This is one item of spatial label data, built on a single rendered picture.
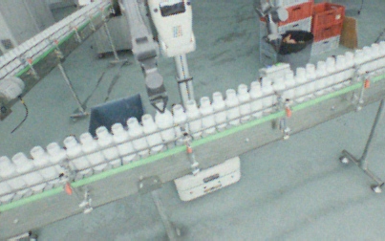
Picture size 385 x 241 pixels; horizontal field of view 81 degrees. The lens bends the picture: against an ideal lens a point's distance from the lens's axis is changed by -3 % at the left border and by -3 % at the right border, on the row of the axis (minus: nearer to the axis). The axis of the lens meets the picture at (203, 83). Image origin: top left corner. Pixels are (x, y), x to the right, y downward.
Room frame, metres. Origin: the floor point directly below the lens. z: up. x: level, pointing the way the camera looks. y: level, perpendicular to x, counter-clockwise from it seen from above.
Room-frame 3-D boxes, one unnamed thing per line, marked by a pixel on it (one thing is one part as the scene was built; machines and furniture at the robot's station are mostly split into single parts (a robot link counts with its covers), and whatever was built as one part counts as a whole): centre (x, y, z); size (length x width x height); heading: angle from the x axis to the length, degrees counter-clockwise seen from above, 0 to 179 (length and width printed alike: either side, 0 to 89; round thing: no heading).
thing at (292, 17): (3.15, -1.27, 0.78); 0.61 x 0.41 x 0.22; 111
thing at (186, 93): (1.43, 0.13, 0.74); 0.11 x 0.11 x 0.40; 15
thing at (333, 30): (3.42, -1.92, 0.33); 0.61 x 0.41 x 0.22; 108
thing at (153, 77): (0.71, 0.16, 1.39); 0.12 x 0.09 x 0.12; 15
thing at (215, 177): (1.42, 0.13, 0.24); 0.68 x 0.53 x 0.41; 15
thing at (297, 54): (2.55, -1.15, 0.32); 0.45 x 0.45 x 0.64
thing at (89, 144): (0.67, 0.46, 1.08); 0.06 x 0.06 x 0.17
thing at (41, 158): (0.63, 0.64, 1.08); 0.06 x 0.06 x 0.17
